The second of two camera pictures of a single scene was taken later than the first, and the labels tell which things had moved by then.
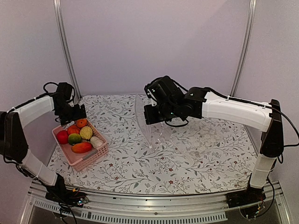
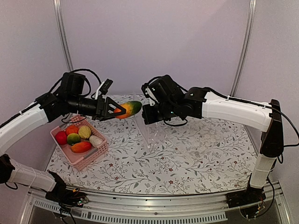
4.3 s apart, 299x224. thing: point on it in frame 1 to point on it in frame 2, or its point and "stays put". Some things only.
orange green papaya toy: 81,122 to 131,108
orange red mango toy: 81,147 stays put
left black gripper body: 67,113 to 101,102
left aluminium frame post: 65,48 stays put
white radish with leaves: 96,142 stays put
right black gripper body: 153,117 stays put
